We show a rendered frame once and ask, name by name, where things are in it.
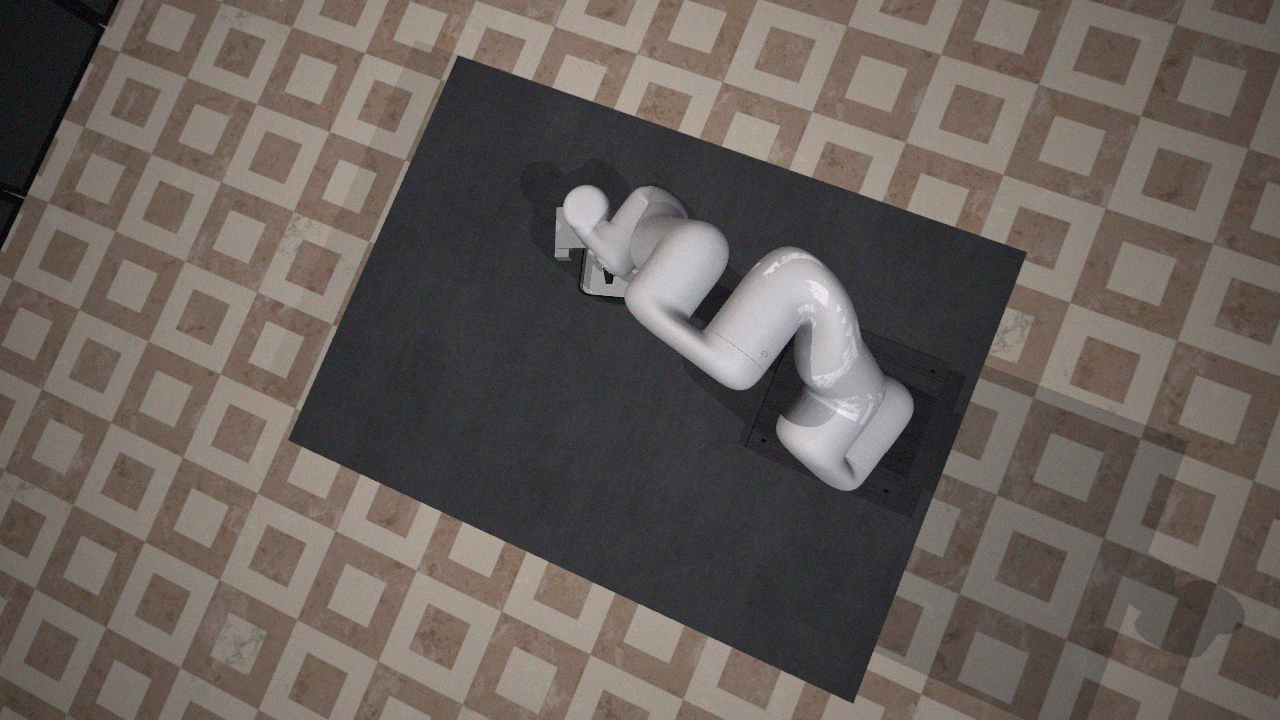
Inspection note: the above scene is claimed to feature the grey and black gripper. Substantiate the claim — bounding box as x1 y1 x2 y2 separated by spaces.
588 249 613 284

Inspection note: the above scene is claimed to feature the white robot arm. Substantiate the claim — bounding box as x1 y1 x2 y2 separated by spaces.
556 184 914 491

